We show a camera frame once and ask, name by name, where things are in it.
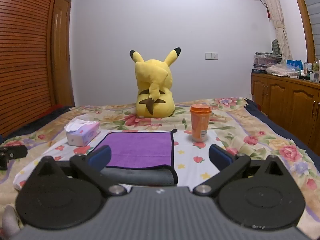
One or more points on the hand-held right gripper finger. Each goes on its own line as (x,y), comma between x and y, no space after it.
(220,156)

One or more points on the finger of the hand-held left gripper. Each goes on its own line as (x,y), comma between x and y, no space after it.
(15,152)

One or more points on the purple and grey towel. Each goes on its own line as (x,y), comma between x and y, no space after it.
(140,150)

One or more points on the orange lidded cup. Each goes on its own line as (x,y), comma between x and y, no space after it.
(200,122)

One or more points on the dark blue bed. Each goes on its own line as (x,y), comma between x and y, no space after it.
(275,127)

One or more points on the white tissue box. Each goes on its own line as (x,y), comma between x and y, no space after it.
(85,135)

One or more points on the wooden cabinet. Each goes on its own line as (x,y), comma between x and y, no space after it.
(287,102)

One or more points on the yellow plush toy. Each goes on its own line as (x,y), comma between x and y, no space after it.
(153,85)

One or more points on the louvred wooden wardrobe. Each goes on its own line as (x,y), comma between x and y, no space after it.
(25,55)

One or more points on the stack of folded cloths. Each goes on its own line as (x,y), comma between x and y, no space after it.
(265,61)

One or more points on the wooden door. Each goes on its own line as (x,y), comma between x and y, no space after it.
(62,55)

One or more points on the blue packet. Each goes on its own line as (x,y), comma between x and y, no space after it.
(294,65)

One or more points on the green hand fan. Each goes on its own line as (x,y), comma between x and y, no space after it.
(276,47)

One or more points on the beige patterned curtain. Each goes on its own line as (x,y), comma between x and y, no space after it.
(277,17)

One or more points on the grey window blind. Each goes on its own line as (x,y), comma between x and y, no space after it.
(313,12)

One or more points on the white wall socket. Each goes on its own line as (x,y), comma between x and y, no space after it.
(211,56)

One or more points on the wooden window frame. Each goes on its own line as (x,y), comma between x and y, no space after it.
(303,17)

